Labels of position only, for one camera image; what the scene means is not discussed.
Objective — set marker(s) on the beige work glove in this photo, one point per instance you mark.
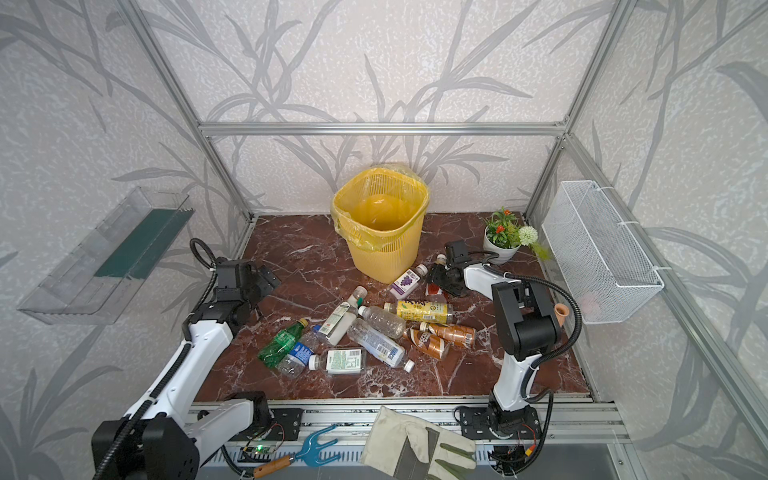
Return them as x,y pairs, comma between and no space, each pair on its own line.
408,447

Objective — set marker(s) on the small terracotta vase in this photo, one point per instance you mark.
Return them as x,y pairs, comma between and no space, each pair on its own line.
562,313

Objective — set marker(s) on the square green label bottle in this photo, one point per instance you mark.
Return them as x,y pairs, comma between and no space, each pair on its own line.
338,362

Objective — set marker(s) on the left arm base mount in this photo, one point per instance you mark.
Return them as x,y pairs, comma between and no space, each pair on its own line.
282,424

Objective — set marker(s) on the purple grape label bottle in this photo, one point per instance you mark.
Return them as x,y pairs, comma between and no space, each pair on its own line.
407,282

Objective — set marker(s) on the blue label water bottle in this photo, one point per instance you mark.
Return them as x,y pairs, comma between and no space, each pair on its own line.
296,361

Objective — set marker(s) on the brown milk tea bottle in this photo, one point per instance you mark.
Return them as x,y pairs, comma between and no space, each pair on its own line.
457,335

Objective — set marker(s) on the white green label bottle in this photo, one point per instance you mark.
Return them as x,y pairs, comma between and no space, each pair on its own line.
335,327

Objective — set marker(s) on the yellow plastic waste bin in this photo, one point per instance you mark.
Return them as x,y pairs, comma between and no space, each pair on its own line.
386,266

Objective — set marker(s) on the red juice bottle yellow cap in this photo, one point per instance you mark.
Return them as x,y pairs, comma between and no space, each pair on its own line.
433,291

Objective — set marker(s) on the white wire mesh basket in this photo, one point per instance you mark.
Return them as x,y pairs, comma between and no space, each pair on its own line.
601,261

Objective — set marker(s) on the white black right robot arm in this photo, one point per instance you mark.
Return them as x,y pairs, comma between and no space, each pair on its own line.
536,321

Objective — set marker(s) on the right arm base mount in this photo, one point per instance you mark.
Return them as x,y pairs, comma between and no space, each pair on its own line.
491,423

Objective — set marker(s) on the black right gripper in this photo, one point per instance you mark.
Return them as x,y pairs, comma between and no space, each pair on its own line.
454,271

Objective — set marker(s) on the clear ribbed plastic bottle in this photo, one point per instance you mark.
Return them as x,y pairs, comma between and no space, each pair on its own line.
383,321

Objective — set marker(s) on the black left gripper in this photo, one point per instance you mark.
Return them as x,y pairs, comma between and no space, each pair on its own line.
261,280

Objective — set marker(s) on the teal garden hand fork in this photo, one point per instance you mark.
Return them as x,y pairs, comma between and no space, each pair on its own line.
310,454

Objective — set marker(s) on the green circuit board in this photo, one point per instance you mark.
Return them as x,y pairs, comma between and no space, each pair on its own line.
258,453

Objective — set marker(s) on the large clear water bottle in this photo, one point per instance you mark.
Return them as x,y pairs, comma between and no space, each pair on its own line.
380,346

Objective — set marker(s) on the clear acrylic wall shelf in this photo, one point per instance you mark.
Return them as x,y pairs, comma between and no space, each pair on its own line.
95,282

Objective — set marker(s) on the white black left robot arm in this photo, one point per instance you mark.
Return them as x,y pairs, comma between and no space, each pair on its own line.
153,439

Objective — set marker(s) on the green plastic bottle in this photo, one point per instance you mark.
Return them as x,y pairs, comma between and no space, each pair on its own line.
273,353

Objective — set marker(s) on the yellow bin liner bag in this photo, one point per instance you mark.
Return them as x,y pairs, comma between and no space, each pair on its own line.
376,208

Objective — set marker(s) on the yellow label tea bottle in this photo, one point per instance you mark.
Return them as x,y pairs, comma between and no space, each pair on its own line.
416,311

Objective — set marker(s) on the white potted artificial plant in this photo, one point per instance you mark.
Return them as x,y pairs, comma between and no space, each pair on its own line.
504,235

